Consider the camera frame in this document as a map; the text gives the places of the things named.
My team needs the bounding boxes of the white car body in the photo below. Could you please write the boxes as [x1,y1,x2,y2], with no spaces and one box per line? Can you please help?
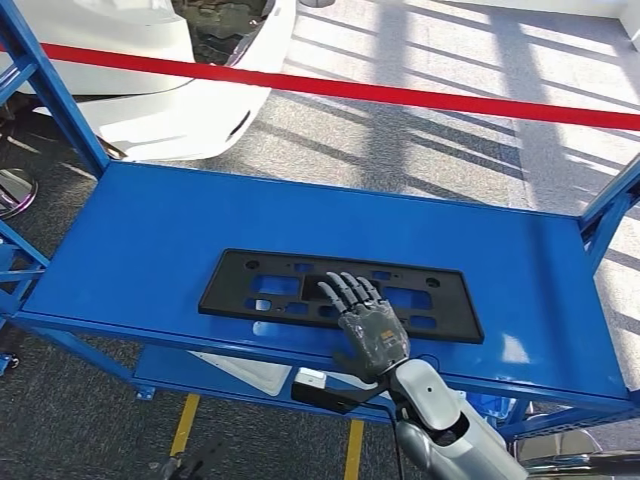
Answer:
[0,0,297,164]

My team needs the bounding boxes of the yellow floor tape square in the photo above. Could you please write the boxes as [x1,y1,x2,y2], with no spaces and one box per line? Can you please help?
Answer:
[170,394,366,480]

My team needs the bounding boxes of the blue metal shelf rack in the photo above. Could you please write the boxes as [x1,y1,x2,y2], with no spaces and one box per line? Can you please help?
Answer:
[0,0,640,442]

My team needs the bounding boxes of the red barrier belt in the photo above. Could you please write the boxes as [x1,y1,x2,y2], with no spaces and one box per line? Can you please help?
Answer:
[0,41,640,132]

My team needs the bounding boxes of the stacked white plastic crates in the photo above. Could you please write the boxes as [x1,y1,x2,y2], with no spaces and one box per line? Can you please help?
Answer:
[189,349,293,399]

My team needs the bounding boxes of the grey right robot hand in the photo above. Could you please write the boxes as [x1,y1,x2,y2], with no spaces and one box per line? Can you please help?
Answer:
[318,270,412,387]

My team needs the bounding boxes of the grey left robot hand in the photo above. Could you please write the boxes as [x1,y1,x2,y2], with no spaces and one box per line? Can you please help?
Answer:
[149,453,206,480]

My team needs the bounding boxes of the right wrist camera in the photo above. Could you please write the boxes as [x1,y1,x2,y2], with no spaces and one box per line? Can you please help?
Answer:
[291,368,396,417]

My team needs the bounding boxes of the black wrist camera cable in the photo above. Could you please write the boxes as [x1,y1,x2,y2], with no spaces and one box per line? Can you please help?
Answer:
[392,407,407,480]

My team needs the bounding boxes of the black plastic plate frame part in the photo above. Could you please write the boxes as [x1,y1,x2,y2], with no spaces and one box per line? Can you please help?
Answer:
[198,248,485,345]

